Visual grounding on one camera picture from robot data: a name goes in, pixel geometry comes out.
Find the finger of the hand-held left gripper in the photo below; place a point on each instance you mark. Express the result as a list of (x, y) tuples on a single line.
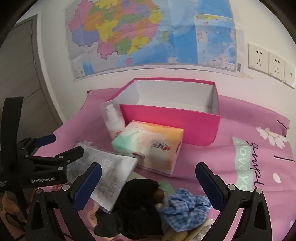
[(47, 139), (69, 154)]

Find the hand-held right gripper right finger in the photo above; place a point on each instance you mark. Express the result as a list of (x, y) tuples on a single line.
[(209, 183)]

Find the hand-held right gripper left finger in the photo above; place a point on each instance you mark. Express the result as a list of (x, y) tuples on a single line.
[(87, 185)]

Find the blue gingham scrunchie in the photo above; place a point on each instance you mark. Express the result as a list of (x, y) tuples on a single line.
[(185, 208)]

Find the black plush toy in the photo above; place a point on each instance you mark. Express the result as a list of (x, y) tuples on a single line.
[(136, 208)]

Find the pink cardboard box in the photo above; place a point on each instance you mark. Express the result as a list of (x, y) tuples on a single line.
[(171, 122)]

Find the person's left hand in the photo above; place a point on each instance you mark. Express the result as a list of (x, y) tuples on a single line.
[(10, 201)]

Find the white plastic packet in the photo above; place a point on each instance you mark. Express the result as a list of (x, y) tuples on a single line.
[(111, 166)]

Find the pink printed blanket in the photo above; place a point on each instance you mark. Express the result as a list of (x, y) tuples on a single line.
[(231, 162)]

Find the small green packet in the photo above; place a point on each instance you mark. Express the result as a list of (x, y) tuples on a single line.
[(168, 187)]

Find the clear packet with barcode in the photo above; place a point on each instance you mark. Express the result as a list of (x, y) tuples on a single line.
[(201, 231)]

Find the white spray bottle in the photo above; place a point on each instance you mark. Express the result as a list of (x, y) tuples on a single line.
[(114, 125)]

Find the large pastel tissue pack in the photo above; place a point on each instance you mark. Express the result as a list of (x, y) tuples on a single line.
[(148, 146)]

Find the grey door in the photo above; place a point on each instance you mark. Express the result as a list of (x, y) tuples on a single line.
[(25, 69)]

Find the colourful wall map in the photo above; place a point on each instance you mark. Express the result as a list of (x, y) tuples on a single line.
[(143, 34)]

